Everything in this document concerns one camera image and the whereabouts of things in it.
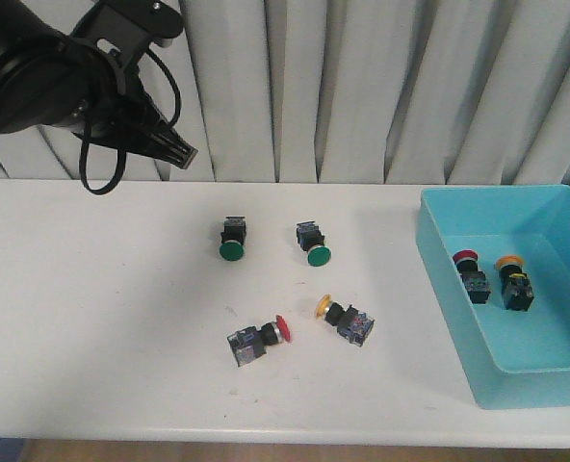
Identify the white pleated curtain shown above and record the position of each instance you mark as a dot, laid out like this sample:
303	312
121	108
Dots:
371	92

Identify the green mushroom push button left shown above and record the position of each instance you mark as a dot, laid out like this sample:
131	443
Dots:
232	238

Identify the light blue plastic box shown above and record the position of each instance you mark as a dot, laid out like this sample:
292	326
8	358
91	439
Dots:
511	359

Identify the red mushroom push button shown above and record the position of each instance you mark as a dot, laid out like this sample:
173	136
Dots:
474	280

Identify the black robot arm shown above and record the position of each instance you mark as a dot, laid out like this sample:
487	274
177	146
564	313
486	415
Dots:
34	73

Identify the red push button lying sideways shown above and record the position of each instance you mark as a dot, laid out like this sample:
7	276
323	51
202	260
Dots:
250	343

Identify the yellow mushroom push button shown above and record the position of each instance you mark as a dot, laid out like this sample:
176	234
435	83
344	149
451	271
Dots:
516	288

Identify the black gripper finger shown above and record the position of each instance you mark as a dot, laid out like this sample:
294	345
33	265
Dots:
161	142

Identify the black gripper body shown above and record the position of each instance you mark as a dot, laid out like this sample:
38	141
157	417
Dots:
107	100

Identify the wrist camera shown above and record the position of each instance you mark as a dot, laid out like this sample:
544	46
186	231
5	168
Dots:
130	27

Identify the yellow push button lying sideways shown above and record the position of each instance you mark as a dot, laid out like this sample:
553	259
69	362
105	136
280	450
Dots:
351	324

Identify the green mushroom push button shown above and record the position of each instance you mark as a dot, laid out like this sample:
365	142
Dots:
232	238
311	240

